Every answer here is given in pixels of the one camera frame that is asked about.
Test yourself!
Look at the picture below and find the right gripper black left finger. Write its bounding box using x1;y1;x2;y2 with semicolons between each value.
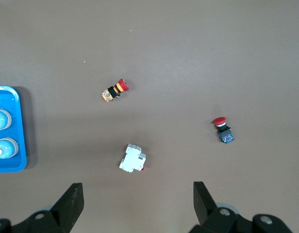
0;183;84;233

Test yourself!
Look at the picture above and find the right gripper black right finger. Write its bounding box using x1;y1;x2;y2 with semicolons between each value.
188;181;294;233

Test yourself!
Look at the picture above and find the blue bell tan button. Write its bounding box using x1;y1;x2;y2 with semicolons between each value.
0;137;19;160

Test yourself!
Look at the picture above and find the blue bell white button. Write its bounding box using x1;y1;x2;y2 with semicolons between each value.
0;108;13;131

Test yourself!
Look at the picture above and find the blue plastic tray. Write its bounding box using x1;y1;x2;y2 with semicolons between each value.
0;85;28;173

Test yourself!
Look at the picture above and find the red mushroom pushbutton blue base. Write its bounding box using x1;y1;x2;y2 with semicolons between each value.
212;116;235;145

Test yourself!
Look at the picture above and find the white circuit breaker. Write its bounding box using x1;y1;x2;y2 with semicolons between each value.
118;143;147;173

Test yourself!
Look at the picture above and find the red emergency stop orange base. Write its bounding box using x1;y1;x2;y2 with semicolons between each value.
101;78;130;102

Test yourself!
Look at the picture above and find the brown table mat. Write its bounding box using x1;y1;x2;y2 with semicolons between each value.
0;0;299;233

